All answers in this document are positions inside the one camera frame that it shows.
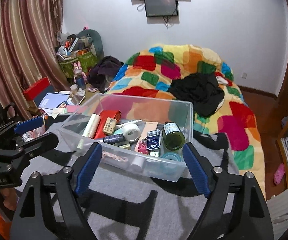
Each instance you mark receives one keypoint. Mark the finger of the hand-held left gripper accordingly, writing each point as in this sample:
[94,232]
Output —
[41,143]
[28,125]

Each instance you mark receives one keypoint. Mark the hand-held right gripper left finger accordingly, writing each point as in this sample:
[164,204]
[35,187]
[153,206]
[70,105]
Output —
[89,170]

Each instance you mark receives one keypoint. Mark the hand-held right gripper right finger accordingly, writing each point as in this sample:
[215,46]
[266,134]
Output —
[196,171]

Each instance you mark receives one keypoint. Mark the clear plastic bin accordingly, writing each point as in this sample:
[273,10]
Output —
[158,172]

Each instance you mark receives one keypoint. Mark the dark cosmetic tube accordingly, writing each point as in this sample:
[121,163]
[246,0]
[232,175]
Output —
[112,138]

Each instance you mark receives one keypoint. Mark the olive green small box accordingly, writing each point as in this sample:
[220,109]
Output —
[124,145]

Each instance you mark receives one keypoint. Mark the blue playing card box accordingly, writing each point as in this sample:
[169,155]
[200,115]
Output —
[154,140]

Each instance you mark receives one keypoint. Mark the red foil packet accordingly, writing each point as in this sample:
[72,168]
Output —
[103,116]

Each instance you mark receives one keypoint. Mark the white tape roll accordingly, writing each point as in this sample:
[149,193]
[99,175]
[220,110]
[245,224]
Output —
[131,132]

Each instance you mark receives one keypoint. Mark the person's left hand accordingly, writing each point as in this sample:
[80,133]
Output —
[9,198]

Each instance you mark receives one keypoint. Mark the pink plastic bag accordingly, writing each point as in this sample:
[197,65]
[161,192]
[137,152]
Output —
[35,133]

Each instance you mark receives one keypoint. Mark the pale green tube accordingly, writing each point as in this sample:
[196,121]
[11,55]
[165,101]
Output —
[81,144]

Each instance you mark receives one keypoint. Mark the teal tape roll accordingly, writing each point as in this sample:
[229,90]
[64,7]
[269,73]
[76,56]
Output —
[171,157]

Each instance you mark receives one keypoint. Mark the blue white notebook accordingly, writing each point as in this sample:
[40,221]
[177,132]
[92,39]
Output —
[52,100]

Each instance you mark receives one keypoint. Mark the red box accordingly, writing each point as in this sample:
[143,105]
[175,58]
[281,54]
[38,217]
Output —
[35,90]

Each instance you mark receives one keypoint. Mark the dark green glass bottle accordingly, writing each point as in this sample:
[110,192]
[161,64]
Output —
[172,135]

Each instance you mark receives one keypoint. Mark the pale cream cylinder tube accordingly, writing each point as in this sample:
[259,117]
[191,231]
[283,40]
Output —
[92,125]

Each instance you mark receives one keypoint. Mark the green white dice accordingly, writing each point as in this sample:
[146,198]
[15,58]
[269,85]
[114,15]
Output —
[154,153]

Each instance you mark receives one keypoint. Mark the tan printed block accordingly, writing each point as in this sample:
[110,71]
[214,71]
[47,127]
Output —
[109,126]

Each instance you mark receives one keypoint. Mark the white cylinder cap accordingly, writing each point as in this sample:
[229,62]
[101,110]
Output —
[137,163]

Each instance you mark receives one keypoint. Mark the mint green case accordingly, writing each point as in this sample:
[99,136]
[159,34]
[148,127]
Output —
[118,130]

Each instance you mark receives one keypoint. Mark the small white cup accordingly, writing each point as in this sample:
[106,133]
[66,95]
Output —
[74,88]

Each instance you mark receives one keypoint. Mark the cream pen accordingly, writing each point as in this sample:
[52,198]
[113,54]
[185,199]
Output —
[130,123]

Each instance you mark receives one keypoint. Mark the pink bunny bottle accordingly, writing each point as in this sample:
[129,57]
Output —
[79,77]

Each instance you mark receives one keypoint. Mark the black garment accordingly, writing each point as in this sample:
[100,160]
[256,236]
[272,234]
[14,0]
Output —
[198,92]

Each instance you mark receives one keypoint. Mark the pink slipper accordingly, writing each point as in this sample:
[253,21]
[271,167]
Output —
[279,173]

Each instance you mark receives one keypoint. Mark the striped curtain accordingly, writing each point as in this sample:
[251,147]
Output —
[16,42]

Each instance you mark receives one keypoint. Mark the green storage bag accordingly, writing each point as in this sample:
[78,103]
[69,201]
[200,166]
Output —
[84,61]

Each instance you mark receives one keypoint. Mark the dark purple clothes pile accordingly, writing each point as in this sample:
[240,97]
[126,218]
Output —
[104,72]

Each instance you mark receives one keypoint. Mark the white cloth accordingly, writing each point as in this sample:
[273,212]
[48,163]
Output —
[223,80]

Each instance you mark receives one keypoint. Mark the white suitcase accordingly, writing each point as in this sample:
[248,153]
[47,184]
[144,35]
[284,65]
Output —
[286,215]

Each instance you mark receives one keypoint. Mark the colorful patchwork blanket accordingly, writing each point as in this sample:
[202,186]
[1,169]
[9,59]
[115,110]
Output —
[158,75]

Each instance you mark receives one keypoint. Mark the grey plush pillow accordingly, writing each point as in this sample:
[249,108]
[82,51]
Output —
[95,38]

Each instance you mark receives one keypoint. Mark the wall outlet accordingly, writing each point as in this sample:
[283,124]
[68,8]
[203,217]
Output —
[245,75]

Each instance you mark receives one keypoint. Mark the small wall monitor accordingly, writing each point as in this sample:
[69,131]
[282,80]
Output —
[160,5]

